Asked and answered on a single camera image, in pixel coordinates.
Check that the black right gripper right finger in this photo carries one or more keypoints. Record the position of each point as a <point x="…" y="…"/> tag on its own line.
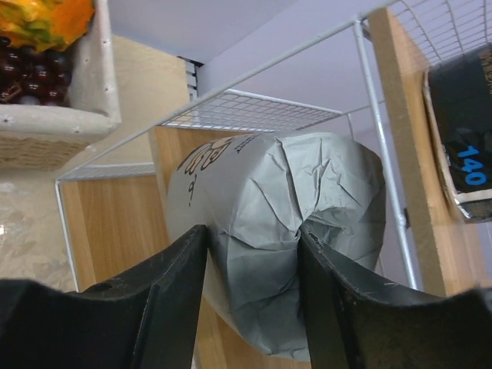
<point x="354" y="318"/>

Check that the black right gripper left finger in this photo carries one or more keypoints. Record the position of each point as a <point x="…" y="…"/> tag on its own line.
<point x="107" y="315"/>

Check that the grey paper towel roll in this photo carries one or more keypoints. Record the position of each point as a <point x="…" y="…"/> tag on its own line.
<point x="254" y="193"/>

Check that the black paper towel roll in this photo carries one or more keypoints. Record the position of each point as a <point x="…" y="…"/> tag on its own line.
<point x="457" y="98"/>

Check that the woven wicker fruit basket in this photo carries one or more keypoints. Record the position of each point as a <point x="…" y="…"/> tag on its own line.
<point x="47" y="137"/>

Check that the dark red grapes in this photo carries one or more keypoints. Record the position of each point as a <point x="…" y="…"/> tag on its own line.
<point x="29" y="77"/>

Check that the orange pumpkin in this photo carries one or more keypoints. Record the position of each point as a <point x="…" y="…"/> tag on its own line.
<point x="45" y="25"/>

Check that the white wire wooden shelf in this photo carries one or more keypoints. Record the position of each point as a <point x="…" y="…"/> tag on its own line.
<point x="425" y="247"/>

